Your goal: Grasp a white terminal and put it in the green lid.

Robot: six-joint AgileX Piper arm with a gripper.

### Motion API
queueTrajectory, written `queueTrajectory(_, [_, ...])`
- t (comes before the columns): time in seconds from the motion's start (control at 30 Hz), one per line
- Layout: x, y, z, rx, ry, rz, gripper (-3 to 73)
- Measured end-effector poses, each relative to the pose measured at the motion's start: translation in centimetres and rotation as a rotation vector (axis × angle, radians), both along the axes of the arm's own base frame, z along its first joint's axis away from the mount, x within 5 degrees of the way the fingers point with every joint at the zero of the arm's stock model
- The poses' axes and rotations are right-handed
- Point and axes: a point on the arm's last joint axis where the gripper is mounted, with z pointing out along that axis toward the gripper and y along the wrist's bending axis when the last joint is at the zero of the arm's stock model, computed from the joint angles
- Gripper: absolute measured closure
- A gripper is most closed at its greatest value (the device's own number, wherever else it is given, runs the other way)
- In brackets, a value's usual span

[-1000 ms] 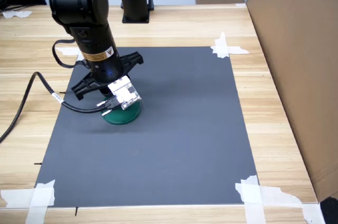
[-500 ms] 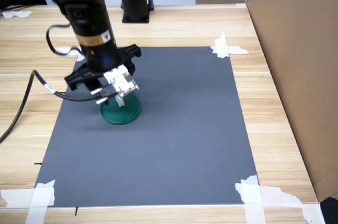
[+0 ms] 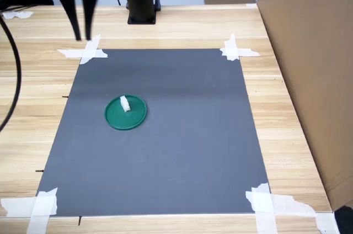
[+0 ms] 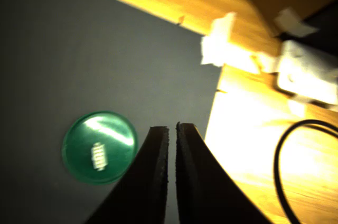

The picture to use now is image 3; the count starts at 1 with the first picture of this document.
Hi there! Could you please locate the small white plastic terminal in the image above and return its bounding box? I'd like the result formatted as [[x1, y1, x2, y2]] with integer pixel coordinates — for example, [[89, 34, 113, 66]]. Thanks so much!
[[119, 95, 132, 113]]

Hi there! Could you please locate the round green lid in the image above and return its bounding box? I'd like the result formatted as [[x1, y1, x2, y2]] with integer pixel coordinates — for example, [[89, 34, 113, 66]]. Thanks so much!
[[104, 94, 148, 132]]

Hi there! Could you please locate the white masking tape strip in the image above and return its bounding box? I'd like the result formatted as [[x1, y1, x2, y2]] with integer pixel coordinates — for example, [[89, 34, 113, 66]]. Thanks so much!
[[269, 194, 341, 234], [26, 187, 58, 234], [220, 47, 261, 57], [79, 34, 101, 65], [223, 33, 240, 62], [57, 48, 109, 59], [0, 195, 58, 217], [245, 183, 278, 234]]

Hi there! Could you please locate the crumpled white tape piece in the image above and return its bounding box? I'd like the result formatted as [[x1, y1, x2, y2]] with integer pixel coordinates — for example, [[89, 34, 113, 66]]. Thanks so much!
[[2, 10, 34, 20]]

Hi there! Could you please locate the dark grey mat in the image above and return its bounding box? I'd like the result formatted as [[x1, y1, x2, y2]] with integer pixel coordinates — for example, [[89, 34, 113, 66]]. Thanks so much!
[[36, 48, 271, 217]]

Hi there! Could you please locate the large brown cardboard partition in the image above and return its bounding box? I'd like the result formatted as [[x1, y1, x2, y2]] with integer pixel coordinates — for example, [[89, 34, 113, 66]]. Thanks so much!
[[256, 0, 353, 211]]

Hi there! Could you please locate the black object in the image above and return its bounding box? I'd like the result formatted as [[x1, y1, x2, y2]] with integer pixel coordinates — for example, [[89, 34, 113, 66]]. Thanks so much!
[[334, 205, 353, 234]]

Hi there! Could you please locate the black camera cable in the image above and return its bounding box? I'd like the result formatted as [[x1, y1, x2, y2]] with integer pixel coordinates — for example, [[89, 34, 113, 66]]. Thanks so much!
[[0, 17, 23, 133]]

